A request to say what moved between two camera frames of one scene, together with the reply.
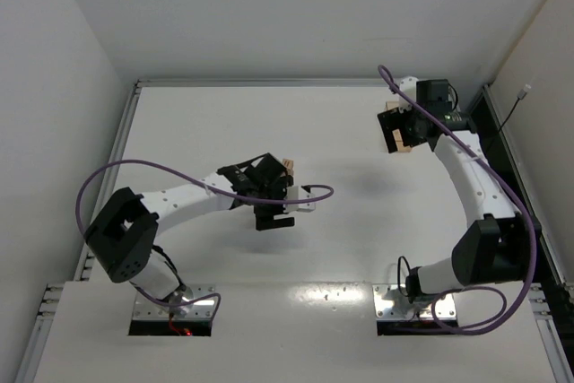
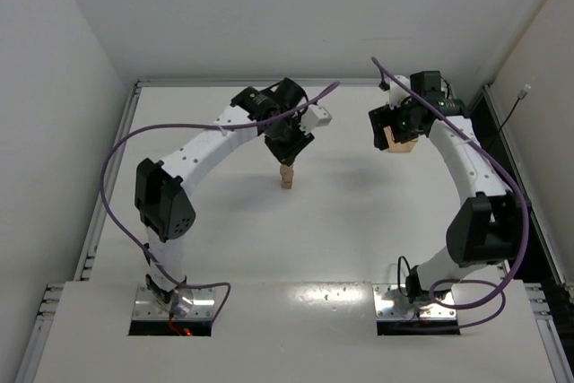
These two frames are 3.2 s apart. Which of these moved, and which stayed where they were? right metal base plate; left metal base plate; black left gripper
Moved: black left gripper
Stayed: left metal base plate; right metal base plate
